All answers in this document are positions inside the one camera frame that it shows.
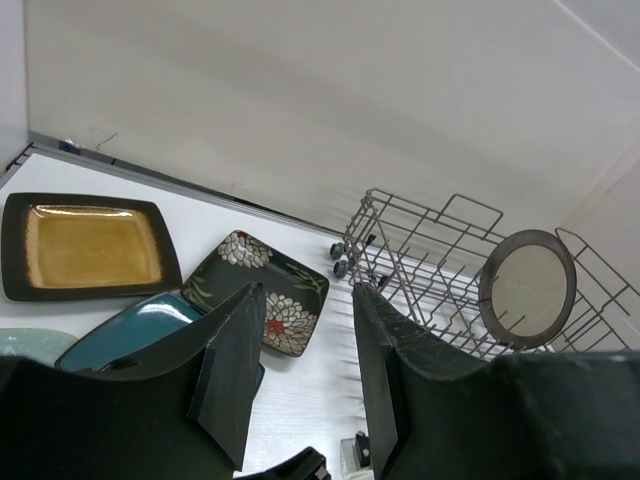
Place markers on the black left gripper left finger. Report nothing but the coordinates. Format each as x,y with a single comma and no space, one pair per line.
113,431

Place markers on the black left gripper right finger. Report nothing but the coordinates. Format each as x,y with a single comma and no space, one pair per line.
436,412

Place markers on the square teal plate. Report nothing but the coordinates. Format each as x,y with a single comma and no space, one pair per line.
148,343

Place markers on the round cream plate metallic rim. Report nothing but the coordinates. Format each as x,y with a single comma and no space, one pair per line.
527,289

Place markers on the light green floral plate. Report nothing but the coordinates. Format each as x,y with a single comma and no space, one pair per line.
43,345

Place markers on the square yellow brown plate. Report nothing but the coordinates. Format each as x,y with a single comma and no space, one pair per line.
66,247

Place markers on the grey wire dish rack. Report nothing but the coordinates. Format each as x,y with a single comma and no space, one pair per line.
427,262

